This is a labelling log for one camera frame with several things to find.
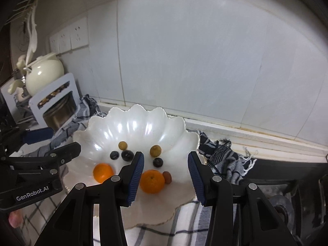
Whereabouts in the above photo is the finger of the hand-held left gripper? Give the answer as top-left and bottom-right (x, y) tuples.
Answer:
(5, 142), (82, 178)
(5, 126), (55, 150)

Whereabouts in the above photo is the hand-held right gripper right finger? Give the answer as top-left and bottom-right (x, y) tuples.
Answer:
(188, 151), (299, 246)

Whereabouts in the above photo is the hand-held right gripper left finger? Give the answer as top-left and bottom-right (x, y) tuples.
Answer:
(33, 151), (145, 246)

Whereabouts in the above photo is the orange mandarin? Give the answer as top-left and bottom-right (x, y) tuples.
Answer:
(93, 163), (114, 183)
(140, 170), (165, 194)

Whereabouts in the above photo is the white scalloped bowl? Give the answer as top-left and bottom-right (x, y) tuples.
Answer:
(61, 104), (200, 230)

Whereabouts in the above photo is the person's left hand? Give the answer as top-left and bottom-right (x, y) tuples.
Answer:
(8, 210), (22, 228)

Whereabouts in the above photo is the glass storage jar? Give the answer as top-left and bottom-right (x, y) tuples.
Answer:
(42, 95), (77, 131)

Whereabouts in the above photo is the checked kitchen cloth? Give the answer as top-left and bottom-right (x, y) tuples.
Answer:
(15, 94), (257, 246)

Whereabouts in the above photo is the cream ceramic kettle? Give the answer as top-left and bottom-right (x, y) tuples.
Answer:
(17, 52), (64, 96)

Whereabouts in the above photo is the white rice paddle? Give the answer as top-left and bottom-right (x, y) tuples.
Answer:
(26, 0), (39, 57)
(24, 18), (36, 66)

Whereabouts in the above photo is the black gas stove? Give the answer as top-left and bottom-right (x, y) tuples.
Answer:
(225, 156), (328, 246)

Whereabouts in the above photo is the white plastic frame stand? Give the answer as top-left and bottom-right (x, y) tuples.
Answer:
(28, 72), (80, 131)

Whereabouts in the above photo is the white wall socket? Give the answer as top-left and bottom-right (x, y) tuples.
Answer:
(69, 17), (89, 50)
(49, 34), (60, 53)
(58, 28), (72, 54)

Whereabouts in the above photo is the white metal wall shelf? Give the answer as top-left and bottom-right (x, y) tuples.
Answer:
(8, 0), (48, 23)

